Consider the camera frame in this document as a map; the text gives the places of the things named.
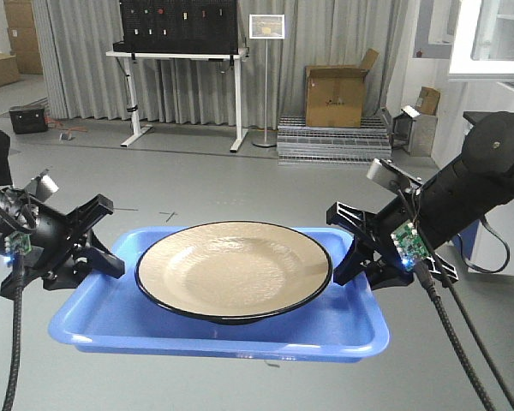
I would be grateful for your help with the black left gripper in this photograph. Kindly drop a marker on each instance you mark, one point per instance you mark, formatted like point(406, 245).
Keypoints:
point(61, 247)

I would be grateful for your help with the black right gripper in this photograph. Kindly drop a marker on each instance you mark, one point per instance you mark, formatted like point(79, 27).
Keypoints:
point(372, 250)

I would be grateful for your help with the blue plastic tray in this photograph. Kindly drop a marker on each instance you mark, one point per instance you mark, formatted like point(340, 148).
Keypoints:
point(108, 315)

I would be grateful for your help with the beige plate with black rim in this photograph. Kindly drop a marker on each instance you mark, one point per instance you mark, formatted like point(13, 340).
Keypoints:
point(234, 272)

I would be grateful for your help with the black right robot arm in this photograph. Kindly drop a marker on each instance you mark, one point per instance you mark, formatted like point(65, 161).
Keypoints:
point(480, 178)

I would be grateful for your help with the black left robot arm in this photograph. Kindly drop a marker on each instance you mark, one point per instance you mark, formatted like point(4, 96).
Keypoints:
point(11, 202)

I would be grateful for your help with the green left circuit board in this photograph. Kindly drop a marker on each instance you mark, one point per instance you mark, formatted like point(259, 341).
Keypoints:
point(17, 244)

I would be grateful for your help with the green circuit board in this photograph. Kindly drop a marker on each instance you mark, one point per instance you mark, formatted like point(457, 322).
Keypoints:
point(409, 245)
point(17, 244)

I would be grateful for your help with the green right circuit board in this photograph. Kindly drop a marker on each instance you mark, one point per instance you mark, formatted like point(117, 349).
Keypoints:
point(409, 245)

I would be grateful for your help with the stacked metal grates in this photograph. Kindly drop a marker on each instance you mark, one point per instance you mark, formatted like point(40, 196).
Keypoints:
point(298, 143)

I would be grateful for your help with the grey metal box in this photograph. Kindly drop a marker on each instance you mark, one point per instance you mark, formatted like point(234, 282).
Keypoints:
point(410, 130)

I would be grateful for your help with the black floor case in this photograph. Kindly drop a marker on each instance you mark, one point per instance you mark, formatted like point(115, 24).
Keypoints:
point(28, 119)

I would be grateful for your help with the white standing desk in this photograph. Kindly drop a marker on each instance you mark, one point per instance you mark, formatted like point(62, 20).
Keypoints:
point(194, 88)

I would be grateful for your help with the open cardboard box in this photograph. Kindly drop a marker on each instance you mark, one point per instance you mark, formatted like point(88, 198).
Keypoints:
point(335, 95)

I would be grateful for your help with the small cardboard box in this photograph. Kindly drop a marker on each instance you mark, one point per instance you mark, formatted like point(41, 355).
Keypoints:
point(428, 101)

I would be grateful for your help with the stacked cardboard boxes left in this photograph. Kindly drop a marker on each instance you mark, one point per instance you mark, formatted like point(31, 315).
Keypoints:
point(19, 43)

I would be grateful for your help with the sign on metal stand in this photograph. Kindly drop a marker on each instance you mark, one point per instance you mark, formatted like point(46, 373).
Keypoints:
point(266, 27)

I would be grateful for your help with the black pegboard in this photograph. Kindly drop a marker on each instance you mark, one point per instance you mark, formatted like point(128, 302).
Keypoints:
point(185, 27)

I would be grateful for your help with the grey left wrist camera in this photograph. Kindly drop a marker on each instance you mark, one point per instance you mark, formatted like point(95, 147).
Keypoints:
point(42, 187)

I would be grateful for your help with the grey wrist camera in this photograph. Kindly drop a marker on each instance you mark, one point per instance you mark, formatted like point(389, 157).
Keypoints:
point(42, 187)
point(389, 176)

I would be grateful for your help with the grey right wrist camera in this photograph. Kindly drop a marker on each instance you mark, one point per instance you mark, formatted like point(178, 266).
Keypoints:
point(389, 176)

